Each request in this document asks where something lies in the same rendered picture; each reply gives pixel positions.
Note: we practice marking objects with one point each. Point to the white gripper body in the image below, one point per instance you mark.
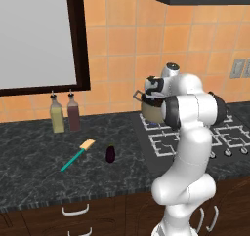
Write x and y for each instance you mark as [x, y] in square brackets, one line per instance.
[156, 83]

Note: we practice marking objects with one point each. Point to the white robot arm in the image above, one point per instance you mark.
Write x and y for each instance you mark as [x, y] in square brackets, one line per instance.
[192, 139]

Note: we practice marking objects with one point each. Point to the purple eggplant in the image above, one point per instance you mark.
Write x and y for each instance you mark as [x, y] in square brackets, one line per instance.
[111, 154]

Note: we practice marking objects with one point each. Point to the black gas hob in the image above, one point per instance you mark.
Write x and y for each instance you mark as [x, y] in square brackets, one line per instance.
[156, 142]

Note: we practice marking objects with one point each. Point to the dark red vinegar bottle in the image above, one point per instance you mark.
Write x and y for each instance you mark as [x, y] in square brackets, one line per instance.
[74, 116]

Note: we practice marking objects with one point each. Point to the silver hob knob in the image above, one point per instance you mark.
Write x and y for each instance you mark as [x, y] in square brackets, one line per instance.
[228, 152]
[213, 155]
[244, 150]

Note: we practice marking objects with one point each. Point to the yellow oil bottle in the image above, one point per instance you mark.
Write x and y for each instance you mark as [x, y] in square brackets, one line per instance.
[57, 118]

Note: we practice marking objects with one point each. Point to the dark framed window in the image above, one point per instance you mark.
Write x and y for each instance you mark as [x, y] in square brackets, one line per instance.
[35, 35]

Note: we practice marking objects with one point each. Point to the dark wood cupboard door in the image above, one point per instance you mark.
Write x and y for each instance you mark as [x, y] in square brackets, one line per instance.
[143, 217]
[232, 207]

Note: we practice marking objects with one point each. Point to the dark wood drawer front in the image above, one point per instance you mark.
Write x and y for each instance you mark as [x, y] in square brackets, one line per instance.
[104, 210]
[107, 230]

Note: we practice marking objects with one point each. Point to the grey wall outlet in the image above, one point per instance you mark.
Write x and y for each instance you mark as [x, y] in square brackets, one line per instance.
[247, 67]
[237, 68]

